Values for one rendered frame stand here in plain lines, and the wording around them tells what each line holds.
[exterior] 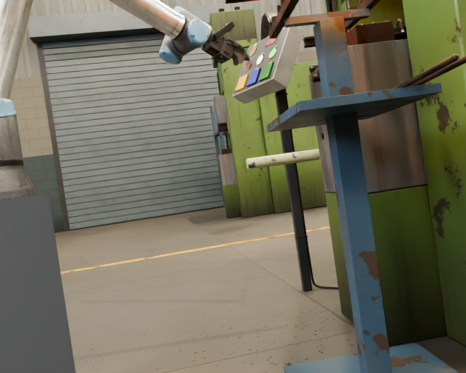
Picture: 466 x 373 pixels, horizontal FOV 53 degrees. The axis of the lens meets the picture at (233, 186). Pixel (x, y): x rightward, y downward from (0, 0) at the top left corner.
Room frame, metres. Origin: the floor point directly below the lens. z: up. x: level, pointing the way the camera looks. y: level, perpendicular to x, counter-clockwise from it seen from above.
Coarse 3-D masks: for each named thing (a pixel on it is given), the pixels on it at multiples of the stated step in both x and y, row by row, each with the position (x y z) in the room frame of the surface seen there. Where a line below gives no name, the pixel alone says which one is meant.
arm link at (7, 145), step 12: (0, 108) 1.21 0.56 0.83; (12, 108) 1.25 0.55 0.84; (0, 120) 1.20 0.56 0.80; (12, 120) 1.24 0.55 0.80; (0, 132) 1.20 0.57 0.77; (12, 132) 1.23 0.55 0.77; (0, 144) 1.20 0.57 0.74; (12, 144) 1.22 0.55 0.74; (0, 156) 1.19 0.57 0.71; (12, 156) 1.22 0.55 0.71
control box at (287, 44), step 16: (288, 32) 2.05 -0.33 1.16; (256, 48) 2.25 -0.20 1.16; (272, 48) 2.11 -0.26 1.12; (288, 48) 2.04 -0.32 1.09; (256, 64) 2.18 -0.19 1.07; (288, 64) 2.03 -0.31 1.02; (272, 80) 1.99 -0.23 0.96; (288, 80) 2.03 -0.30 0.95; (240, 96) 2.24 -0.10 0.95; (256, 96) 2.19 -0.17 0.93
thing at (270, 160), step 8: (296, 152) 1.98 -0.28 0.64; (304, 152) 1.98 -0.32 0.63; (312, 152) 1.98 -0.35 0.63; (248, 160) 1.96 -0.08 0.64; (256, 160) 1.96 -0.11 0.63; (264, 160) 1.96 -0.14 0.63; (272, 160) 1.96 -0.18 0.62; (280, 160) 1.96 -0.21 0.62; (288, 160) 1.97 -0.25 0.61; (296, 160) 1.97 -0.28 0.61; (304, 160) 1.98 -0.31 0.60; (312, 160) 1.99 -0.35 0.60; (248, 168) 1.97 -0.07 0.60; (256, 168) 1.97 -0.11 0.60
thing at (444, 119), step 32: (416, 0) 1.34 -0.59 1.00; (448, 0) 1.19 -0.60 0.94; (416, 32) 1.36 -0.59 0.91; (448, 32) 1.21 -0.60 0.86; (416, 64) 1.39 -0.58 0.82; (448, 96) 1.25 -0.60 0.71; (448, 128) 1.27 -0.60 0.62; (448, 160) 1.29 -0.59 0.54; (448, 192) 1.31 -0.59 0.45; (448, 224) 1.33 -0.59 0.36; (448, 256) 1.35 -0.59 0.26; (448, 288) 1.38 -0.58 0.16; (448, 320) 1.40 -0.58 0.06
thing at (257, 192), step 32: (256, 32) 6.46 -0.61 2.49; (224, 64) 6.45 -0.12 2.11; (224, 96) 6.67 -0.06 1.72; (288, 96) 6.40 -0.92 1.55; (224, 128) 6.85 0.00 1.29; (256, 128) 6.47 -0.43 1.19; (224, 160) 6.70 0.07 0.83; (224, 192) 6.70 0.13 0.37; (256, 192) 6.46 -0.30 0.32; (288, 192) 6.39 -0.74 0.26; (320, 192) 6.42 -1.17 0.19
